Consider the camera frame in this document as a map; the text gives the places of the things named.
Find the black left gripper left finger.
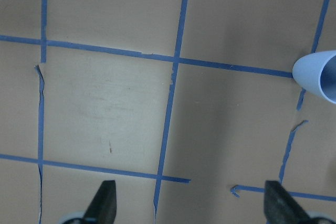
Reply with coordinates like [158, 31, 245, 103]
[82, 180, 117, 224]

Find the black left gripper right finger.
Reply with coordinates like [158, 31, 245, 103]
[264, 180, 311, 224]

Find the blue plastic cup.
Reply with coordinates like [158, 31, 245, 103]
[292, 50, 335, 104]

